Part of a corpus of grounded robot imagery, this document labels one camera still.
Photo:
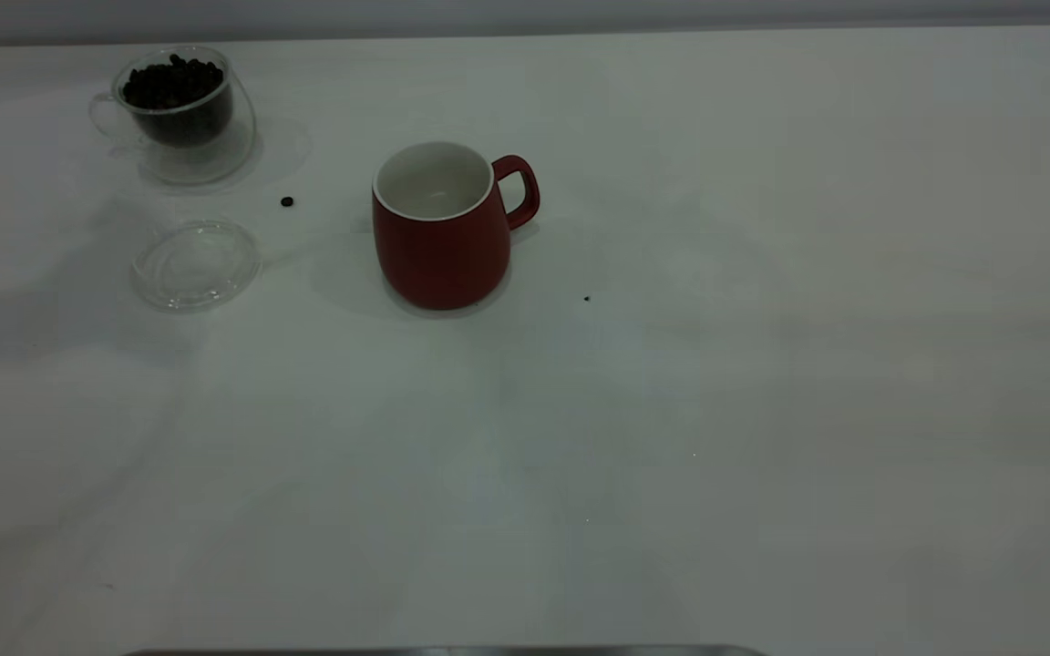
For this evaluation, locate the clear glass cup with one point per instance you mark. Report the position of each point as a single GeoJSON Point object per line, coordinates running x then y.
{"type": "Point", "coordinates": [215, 150]}

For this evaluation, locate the red ceramic mug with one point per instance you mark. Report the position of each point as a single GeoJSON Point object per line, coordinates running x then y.
{"type": "Point", "coordinates": [443, 260]}

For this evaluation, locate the coffee beans in glass cup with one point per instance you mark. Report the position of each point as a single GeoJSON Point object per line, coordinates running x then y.
{"type": "Point", "coordinates": [174, 87]}

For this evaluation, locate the clear glass saucer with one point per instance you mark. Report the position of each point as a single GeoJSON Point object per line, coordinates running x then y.
{"type": "Point", "coordinates": [197, 269]}

